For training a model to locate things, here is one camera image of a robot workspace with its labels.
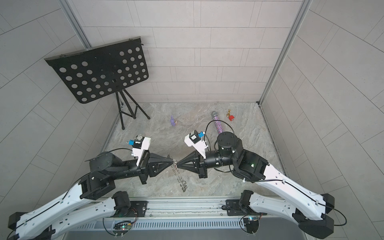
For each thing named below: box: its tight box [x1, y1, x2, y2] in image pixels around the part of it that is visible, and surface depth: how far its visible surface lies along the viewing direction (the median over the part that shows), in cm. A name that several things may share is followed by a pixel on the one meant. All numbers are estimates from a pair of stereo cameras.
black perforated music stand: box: [44, 36, 151, 130], surface depth 75 cm
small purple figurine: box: [170, 115, 178, 126], surface depth 104 cm
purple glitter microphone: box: [211, 111, 224, 134], surface depth 104 cm
